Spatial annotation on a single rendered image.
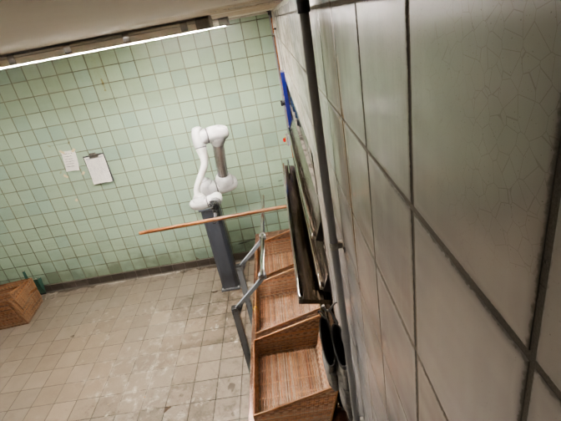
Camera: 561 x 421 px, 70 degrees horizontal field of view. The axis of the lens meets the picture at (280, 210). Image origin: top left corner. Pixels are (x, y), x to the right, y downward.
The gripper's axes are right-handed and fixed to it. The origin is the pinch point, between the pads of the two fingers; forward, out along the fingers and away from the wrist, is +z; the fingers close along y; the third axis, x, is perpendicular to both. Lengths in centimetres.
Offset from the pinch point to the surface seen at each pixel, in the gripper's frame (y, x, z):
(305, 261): -22, -67, 123
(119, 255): 85, 147, -119
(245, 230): 80, -7, -117
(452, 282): -119, -73, 274
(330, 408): 51, -66, 153
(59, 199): 3, 186, -120
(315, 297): -22, -68, 152
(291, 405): 43, -47, 153
